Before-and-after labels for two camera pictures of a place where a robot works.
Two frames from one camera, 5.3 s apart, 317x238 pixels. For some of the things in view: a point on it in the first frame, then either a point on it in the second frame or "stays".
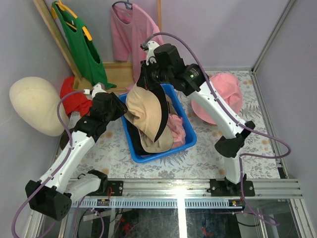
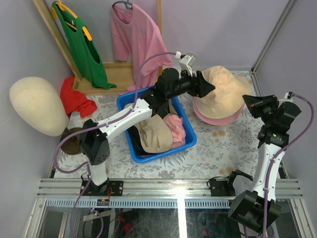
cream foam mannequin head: x=35 y=102 stays
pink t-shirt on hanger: x=132 y=28 stays
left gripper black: x=117 y=107 → x=197 y=83
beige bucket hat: x=147 y=105 → x=227 y=99
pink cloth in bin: x=175 y=124 stays
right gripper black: x=144 y=81 → x=255 y=103
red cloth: x=79 y=102 stays
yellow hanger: x=64 y=7 stays
